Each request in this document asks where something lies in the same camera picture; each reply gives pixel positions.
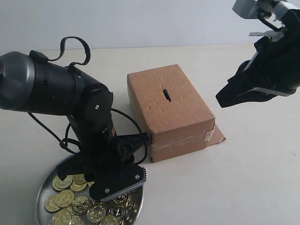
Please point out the gold coin bottom left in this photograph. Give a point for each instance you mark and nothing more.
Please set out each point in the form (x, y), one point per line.
(62, 217)

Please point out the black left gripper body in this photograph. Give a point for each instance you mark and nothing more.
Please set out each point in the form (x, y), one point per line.
(102, 153)

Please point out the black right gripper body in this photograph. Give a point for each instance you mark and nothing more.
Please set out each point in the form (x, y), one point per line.
(275, 70)

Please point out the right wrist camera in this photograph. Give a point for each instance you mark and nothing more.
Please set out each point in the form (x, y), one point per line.
(249, 9)

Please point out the brown cardboard slotted box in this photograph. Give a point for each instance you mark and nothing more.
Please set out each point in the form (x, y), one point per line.
(167, 106)

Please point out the gold coin far left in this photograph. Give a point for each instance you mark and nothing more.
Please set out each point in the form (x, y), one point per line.
(51, 203)

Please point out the gold coin plate middle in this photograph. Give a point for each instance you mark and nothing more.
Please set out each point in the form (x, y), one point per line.
(65, 198)

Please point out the gold coin left side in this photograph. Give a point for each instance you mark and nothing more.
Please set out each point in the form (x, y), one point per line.
(60, 185)

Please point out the gold coin lower centre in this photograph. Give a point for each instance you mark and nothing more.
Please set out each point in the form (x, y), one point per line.
(81, 205)

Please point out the gold coin bottom centre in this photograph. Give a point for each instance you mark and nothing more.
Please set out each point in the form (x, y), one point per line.
(96, 212)

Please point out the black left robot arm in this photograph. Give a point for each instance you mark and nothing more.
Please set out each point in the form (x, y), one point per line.
(32, 84)

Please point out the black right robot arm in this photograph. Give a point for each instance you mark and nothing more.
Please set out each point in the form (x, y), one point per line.
(284, 22)

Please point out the gold coin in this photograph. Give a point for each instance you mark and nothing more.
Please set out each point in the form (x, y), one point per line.
(81, 205)
(51, 203)
(60, 185)
(62, 217)
(96, 212)

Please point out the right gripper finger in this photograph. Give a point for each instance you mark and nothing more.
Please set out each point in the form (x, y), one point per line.
(228, 99)
(238, 87)

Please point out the round metal plate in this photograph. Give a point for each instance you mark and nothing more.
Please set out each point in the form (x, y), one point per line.
(43, 217)

